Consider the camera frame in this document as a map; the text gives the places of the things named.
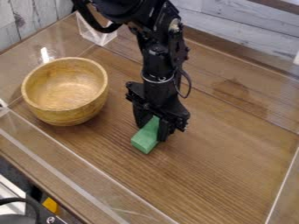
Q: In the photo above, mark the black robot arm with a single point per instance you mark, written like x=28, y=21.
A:
x=154, y=22

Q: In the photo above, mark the black device with yellow label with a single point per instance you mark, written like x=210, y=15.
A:
x=50, y=207

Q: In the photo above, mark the clear acrylic left corner bracket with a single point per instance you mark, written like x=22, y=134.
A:
x=4, y=108

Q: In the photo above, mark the clear acrylic corner bracket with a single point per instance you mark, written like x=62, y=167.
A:
x=4, y=108
x=89, y=34

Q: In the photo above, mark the brown wooden bowl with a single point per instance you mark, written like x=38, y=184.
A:
x=65, y=90

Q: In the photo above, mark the green rectangular block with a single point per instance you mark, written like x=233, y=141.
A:
x=144, y=140

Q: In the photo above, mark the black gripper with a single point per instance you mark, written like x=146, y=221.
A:
x=156, y=99

